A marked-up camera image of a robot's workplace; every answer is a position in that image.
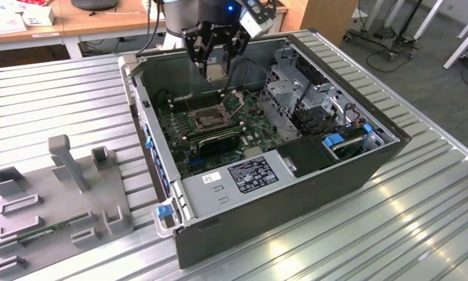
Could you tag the green RAM stick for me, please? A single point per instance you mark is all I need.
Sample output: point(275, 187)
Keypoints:
point(43, 232)

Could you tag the CPU socket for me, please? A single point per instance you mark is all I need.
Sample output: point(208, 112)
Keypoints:
point(212, 118)

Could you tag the black round desk object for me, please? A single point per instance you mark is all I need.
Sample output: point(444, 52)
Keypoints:
point(93, 4)

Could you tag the black RAM slot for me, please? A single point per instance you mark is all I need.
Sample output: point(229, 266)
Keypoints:
point(196, 101)
point(212, 135)

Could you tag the blue case latch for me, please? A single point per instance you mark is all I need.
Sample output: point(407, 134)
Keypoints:
point(163, 212)

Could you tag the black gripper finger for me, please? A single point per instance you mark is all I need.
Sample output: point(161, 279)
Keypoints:
point(197, 41)
point(237, 44)

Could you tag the silver chipset heatsink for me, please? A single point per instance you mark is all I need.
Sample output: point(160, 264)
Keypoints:
point(253, 152)

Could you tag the small white box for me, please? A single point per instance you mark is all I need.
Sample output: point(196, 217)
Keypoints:
point(39, 17)

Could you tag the thin metal locking lever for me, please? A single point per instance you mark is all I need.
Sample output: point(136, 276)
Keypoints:
point(187, 103)

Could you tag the silver CPU chip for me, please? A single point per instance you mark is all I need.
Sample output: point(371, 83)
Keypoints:
point(215, 74)

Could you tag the white tape label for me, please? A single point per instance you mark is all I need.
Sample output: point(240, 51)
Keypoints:
point(426, 255)

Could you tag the gray power supply unit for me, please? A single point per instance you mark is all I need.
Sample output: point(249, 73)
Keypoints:
point(211, 202)

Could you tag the large white box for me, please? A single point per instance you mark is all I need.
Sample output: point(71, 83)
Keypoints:
point(5, 24)

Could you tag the white table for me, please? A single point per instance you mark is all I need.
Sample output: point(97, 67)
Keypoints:
point(464, 44)
point(430, 17)

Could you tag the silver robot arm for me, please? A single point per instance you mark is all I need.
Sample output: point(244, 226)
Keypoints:
point(175, 17)

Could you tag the silver drive cage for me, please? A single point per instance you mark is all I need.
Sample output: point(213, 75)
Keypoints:
point(284, 87)

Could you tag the wooden cabinet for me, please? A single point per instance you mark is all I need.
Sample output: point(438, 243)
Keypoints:
point(323, 17)

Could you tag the black wheeled stand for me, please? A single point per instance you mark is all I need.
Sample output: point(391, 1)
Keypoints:
point(407, 23)

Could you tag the green motherboard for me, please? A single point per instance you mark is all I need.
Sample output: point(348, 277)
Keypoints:
point(257, 114)

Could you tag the hard disk in blue carrier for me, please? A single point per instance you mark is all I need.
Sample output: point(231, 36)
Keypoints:
point(332, 140)

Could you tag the open black PC case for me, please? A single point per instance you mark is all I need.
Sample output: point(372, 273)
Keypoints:
point(276, 210)

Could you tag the gray wrist camera box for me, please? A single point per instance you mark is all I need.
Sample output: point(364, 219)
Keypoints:
point(253, 26)

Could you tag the blue card retainer clip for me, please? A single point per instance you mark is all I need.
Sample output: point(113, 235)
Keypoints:
point(148, 142)

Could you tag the wooden desk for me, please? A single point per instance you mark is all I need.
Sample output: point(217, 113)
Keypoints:
point(113, 23)

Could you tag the gray parts rack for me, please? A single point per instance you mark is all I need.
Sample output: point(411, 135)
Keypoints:
point(61, 199)

